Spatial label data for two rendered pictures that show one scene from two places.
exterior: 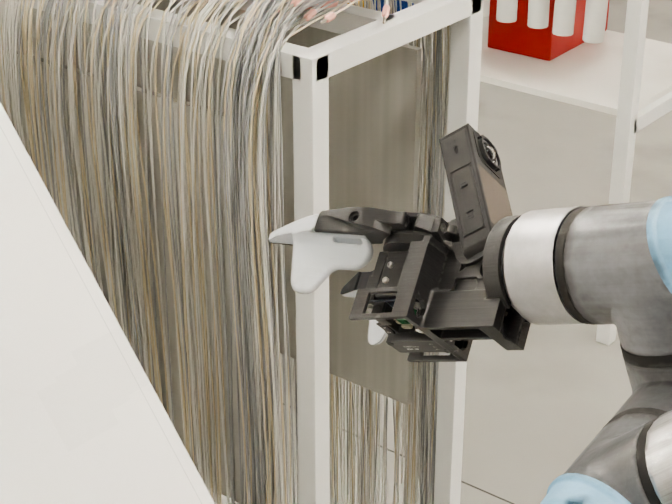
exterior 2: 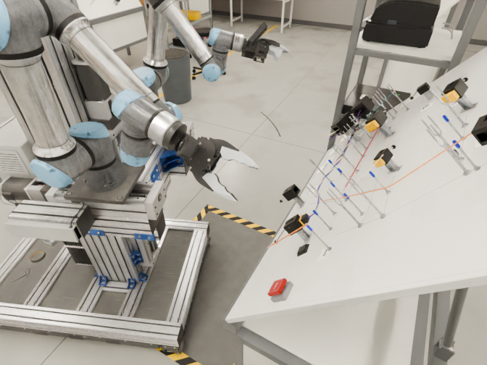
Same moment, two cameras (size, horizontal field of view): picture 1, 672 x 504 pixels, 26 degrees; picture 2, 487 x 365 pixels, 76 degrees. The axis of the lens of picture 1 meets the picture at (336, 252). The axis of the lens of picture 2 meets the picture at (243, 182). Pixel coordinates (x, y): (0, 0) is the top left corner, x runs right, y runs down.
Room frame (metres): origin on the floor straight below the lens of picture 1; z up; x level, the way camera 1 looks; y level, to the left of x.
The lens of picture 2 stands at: (1.49, -0.09, 1.91)
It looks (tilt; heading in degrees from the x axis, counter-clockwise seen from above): 40 degrees down; 169
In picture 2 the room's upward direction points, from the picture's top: straight up
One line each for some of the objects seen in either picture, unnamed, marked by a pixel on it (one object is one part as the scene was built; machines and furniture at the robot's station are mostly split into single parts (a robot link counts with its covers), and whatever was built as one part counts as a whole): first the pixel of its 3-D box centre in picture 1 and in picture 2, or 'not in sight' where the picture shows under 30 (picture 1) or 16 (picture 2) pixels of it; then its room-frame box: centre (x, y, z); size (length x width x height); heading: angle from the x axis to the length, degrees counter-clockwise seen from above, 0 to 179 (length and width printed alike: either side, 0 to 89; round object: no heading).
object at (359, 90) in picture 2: not in sight; (375, 103); (-0.03, 1.02, 1.09); 0.35 x 0.33 x 0.07; 140
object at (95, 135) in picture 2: not in sight; (91, 143); (0.49, -0.43, 1.33); 0.13 x 0.12 x 0.14; 147
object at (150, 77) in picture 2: not in sight; (144, 85); (0.01, -0.27, 1.33); 0.13 x 0.12 x 0.14; 161
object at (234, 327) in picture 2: not in sight; (293, 219); (0.54, 0.34, 0.83); 1.18 x 0.05 x 0.06; 140
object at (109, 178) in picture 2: not in sight; (102, 168); (0.49, -0.42, 1.21); 0.15 x 0.15 x 0.10
